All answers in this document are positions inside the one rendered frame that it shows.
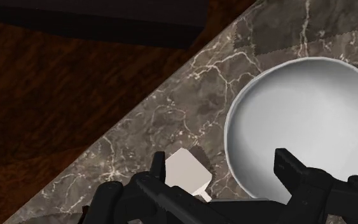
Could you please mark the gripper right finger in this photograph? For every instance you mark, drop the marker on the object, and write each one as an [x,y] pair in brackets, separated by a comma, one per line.
[309,183]

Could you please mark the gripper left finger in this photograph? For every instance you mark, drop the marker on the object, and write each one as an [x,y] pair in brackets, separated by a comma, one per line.
[154,195]

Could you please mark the white bowl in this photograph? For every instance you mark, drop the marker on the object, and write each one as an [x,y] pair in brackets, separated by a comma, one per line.
[305,114]

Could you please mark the dark cabinet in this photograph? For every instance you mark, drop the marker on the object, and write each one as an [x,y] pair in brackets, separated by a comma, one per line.
[95,21]

